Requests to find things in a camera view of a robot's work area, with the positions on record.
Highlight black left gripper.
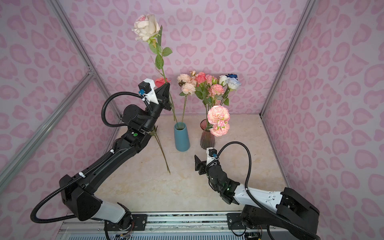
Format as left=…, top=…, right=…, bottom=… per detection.
left=143, top=82, right=171, bottom=134

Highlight pink cream spray roses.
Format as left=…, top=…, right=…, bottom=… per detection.
left=177, top=71, right=197, bottom=123

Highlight magenta small rose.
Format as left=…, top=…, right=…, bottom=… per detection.
left=151, top=126, right=171, bottom=175

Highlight small pink spray roses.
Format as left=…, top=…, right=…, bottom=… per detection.
left=207, top=84, right=230, bottom=137

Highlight cream pink rose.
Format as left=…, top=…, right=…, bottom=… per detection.
left=132, top=14, right=172, bottom=78

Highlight pale blue white rose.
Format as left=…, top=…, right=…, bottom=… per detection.
left=219, top=75, right=241, bottom=106

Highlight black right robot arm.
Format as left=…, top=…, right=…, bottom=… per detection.
left=194, top=156, right=320, bottom=240

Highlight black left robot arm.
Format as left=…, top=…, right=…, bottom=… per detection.
left=60, top=82, right=172, bottom=231

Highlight pink glass vase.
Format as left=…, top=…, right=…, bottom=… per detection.
left=200, top=119, right=216, bottom=150

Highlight teal ceramic vase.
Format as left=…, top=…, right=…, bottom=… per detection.
left=174, top=122, right=190, bottom=152

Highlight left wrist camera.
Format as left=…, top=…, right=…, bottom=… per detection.
left=138, top=79, right=159, bottom=105

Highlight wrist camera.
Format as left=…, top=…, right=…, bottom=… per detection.
left=206, top=148, right=217, bottom=166
left=138, top=79, right=159, bottom=105

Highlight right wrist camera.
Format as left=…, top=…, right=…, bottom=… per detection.
left=206, top=148, right=217, bottom=166

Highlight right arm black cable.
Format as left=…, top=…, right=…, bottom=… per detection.
left=209, top=141, right=321, bottom=240

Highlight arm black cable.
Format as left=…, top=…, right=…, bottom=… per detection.
left=29, top=91, right=145, bottom=224
left=209, top=141, right=321, bottom=240

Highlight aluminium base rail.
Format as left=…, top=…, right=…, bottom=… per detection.
left=56, top=210, right=319, bottom=240

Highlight left corner aluminium post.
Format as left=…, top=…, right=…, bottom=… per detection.
left=47, top=0, right=122, bottom=119

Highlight corner aluminium post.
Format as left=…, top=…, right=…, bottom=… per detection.
left=47, top=0, right=122, bottom=119
left=260, top=0, right=319, bottom=119

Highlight right corner aluminium post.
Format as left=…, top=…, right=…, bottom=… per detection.
left=260, top=0, right=319, bottom=119

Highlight diagonal aluminium frame bar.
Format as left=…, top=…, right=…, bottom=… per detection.
left=1, top=71, right=94, bottom=192

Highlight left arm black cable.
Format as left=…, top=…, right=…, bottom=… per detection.
left=29, top=91, right=145, bottom=224

